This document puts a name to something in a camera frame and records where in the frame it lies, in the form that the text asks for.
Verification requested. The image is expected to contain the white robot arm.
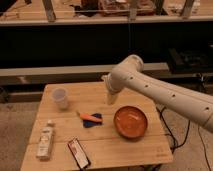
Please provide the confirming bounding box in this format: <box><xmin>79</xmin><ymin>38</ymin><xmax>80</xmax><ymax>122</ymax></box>
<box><xmin>102</xmin><ymin>54</ymin><xmax>213</xmax><ymax>133</ymax></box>

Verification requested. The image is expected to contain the orange round bowl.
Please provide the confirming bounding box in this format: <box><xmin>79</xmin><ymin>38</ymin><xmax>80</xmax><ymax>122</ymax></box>
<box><xmin>113</xmin><ymin>106</ymin><xmax>148</xmax><ymax>139</ymax></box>

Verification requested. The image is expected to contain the orange carrot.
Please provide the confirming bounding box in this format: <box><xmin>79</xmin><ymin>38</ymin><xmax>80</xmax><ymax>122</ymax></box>
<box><xmin>77</xmin><ymin>112</ymin><xmax>103</xmax><ymax>123</ymax></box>

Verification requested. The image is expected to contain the clear plastic cup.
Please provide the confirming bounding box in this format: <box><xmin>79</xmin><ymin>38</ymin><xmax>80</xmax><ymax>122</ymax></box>
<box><xmin>51</xmin><ymin>88</ymin><xmax>69</xmax><ymax>110</ymax></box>

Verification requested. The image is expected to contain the black red flat box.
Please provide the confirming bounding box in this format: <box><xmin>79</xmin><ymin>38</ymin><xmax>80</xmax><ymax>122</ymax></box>
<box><xmin>68</xmin><ymin>138</ymin><xmax>90</xmax><ymax>170</ymax></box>

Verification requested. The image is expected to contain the white glue bottle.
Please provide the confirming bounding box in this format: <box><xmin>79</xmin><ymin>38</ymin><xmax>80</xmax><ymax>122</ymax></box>
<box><xmin>36</xmin><ymin>120</ymin><xmax>54</xmax><ymax>160</ymax></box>

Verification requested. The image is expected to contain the long metal shelf rail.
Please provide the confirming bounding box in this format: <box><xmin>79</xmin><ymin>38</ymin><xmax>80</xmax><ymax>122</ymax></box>
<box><xmin>0</xmin><ymin>62</ymin><xmax>170</xmax><ymax>86</ymax></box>

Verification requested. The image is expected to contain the black cable on floor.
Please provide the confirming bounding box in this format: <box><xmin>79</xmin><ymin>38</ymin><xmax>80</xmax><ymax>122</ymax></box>
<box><xmin>156</xmin><ymin>105</ymin><xmax>213</xmax><ymax>171</ymax></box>

